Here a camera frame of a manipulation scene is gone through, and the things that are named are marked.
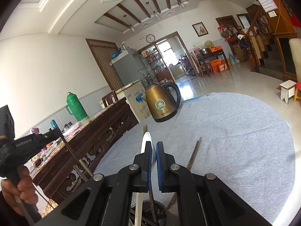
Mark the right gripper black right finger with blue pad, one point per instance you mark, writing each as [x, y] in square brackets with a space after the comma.
[167, 182]

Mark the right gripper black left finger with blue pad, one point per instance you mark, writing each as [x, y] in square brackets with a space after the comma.
[142, 178]

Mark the white ceramic spoon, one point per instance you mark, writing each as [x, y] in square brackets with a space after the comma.
[139, 197]

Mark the brown wooden chopstick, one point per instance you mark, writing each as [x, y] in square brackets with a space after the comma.
[195, 151]
[173, 199]

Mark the dark wooden chopstick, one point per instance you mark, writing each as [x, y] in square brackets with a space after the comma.
[145, 129]

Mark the person's left hand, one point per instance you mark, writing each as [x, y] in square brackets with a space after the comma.
[25, 190]

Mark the pink water bottle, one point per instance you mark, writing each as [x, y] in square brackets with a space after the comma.
[34, 130]

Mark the blue water bottle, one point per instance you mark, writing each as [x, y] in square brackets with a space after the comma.
[54, 124]

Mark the carved dark wooden sideboard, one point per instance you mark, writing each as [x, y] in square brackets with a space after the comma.
[58, 176]

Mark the gold electric kettle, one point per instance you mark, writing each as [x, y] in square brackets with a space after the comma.
[163, 100]

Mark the white chest freezer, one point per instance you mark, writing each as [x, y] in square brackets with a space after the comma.
[133, 93]

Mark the wooden chair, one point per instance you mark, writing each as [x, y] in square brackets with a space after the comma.
[109, 99]

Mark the green thermos jug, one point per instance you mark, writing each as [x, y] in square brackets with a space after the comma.
[74, 107]

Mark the light grey table cloth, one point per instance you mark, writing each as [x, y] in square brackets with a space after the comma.
[243, 141]

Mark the grey refrigerator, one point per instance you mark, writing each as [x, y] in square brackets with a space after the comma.
[130, 67]

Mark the dark wooden side table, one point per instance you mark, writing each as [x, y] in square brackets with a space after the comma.
[207, 58]

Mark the framed flower picture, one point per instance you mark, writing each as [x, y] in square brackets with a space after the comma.
[200, 29]

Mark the small white stool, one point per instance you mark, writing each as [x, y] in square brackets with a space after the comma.
[287, 90]

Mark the red yellow plastic stool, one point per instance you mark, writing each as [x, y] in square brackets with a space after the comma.
[297, 91]

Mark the wooden staircase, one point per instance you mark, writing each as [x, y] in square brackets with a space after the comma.
[269, 38]

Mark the round wall clock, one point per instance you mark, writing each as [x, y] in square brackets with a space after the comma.
[150, 38]

